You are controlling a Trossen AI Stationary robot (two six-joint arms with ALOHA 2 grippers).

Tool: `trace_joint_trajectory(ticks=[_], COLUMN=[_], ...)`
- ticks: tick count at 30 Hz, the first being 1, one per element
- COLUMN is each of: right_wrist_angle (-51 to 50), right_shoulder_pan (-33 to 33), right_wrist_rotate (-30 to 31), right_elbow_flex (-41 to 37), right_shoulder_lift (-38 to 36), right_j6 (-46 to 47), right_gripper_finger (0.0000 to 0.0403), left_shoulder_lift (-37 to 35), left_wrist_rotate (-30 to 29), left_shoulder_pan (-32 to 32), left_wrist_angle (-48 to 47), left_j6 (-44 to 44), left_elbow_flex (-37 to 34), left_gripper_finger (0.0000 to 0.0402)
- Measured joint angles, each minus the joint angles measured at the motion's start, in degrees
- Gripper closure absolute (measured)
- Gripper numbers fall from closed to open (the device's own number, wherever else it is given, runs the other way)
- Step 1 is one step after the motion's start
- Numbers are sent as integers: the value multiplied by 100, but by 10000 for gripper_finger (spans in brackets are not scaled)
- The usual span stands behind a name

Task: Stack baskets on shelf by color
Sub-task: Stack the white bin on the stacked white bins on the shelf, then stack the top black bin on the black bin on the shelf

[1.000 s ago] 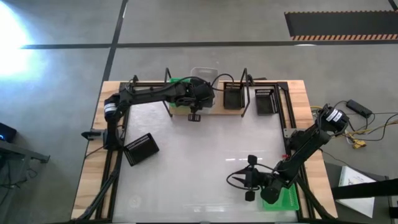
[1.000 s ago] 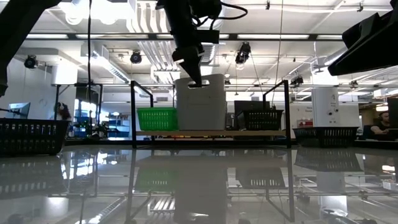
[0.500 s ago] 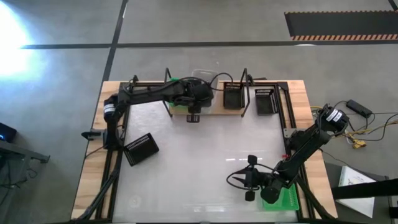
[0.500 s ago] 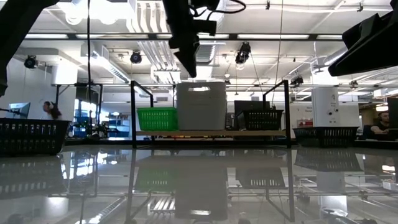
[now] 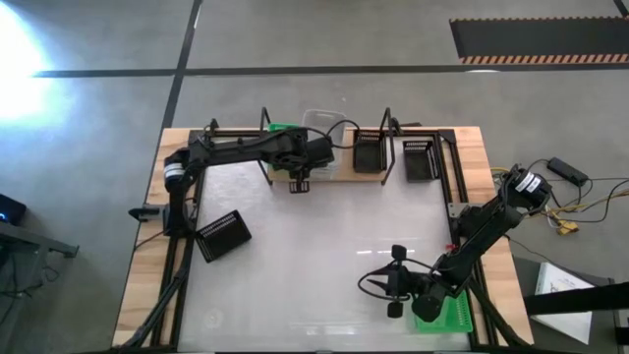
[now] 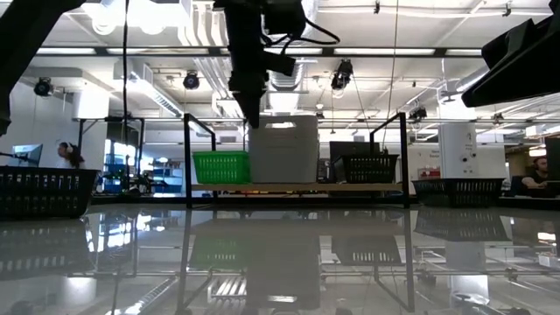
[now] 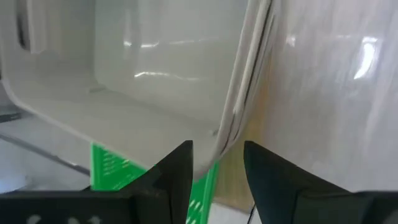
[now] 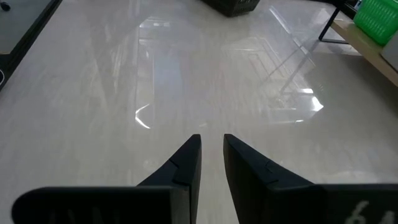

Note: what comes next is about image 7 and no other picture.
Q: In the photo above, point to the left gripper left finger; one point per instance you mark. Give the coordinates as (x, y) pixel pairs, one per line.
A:
(93, 208)

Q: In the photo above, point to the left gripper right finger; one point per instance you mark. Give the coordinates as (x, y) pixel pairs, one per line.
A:
(295, 199)

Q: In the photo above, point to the green plastic basket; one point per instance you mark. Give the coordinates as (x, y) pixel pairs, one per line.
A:
(112, 168)

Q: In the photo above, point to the white plastic basket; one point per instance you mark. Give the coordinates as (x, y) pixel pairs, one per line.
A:
(124, 62)

